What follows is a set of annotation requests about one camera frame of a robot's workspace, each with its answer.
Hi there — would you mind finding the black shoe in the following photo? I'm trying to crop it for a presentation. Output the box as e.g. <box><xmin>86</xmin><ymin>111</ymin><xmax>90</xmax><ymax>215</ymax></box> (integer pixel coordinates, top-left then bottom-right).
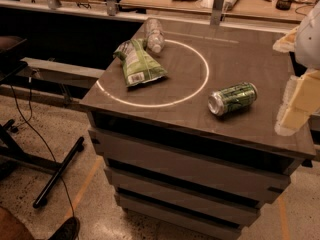
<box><xmin>48</xmin><ymin>217</ymin><xmax>80</xmax><ymax>240</ymax></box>

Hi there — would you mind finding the green chip bag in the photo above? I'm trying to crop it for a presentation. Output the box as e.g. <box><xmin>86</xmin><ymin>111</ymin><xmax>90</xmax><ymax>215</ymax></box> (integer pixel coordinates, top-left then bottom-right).
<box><xmin>113</xmin><ymin>38</ymin><xmax>167</xmax><ymax>87</ymax></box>

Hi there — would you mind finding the clear plastic water bottle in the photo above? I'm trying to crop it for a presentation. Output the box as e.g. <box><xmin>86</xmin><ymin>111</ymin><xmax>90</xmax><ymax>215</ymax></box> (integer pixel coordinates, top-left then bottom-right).
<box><xmin>145</xmin><ymin>18</ymin><xmax>165</xmax><ymax>53</ymax></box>

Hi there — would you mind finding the black chair base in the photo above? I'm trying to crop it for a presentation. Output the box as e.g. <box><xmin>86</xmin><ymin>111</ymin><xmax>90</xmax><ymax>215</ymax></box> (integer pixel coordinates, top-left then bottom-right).
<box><xmin>0</xmin><ymin>119</ymin><xmax>84</xmax><ymax>209</ymax></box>

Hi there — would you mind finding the grey drawer cabinet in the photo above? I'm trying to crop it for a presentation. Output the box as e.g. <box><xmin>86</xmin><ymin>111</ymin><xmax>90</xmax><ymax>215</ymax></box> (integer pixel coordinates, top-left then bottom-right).
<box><xmin>82</xmin><ymin>21</ymin><xmax>315</xmax><ymax>240</ymax></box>

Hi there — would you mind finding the black round cup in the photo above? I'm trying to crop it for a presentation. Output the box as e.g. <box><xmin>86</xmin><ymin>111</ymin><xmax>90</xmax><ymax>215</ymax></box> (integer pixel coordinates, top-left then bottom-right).
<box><xmin>276</xmin><ymin>0</ymin><xmax>294</xmax><ymax>11</ymax></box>

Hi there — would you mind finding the green soda can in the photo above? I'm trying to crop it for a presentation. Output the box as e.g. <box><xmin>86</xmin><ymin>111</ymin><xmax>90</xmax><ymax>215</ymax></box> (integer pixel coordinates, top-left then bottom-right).
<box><xmin>208</xmin><ymin>82</ymin><xmax>258</xmax><ymax>116</ymax></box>

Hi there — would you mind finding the black floor cable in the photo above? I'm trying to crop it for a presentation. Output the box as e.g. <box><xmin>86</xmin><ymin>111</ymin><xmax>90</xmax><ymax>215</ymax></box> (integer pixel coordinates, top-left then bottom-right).
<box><xmin>9</xmin><ymin>73</ymin><xmax>77</xmax><ymax>218</ymax></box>

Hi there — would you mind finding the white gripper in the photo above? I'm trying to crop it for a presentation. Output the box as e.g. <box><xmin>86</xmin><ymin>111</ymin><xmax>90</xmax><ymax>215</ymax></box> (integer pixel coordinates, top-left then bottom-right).
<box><xmin>273</xmin><ymin>1</ymin><xmax>320</xmax><ymax>136</ymax></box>

